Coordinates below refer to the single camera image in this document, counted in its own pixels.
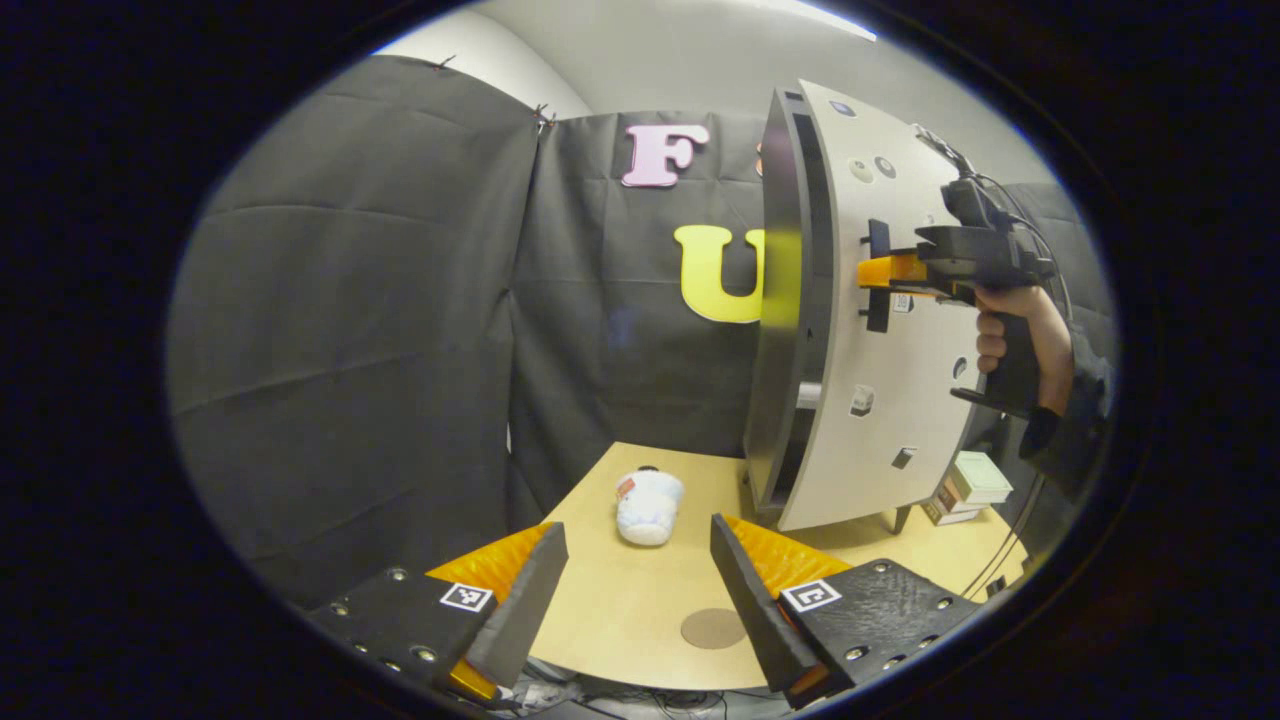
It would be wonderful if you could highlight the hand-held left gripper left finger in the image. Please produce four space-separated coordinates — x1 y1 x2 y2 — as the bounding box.
305 520 571 706

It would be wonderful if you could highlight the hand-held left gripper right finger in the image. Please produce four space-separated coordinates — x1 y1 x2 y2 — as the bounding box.
708 513 986 711

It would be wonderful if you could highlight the dark grey cabinet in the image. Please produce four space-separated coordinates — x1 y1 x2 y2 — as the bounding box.
743 85 916 538

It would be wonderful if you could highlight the grey cabinet door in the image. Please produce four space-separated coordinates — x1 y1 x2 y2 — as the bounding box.
778 80 991 533

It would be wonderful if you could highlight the white fluffy rolled towel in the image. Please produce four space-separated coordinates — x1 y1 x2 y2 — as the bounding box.
613 467 687 548

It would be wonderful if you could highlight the black backdrop cloth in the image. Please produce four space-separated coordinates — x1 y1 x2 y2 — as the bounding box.
165 55 1116 611

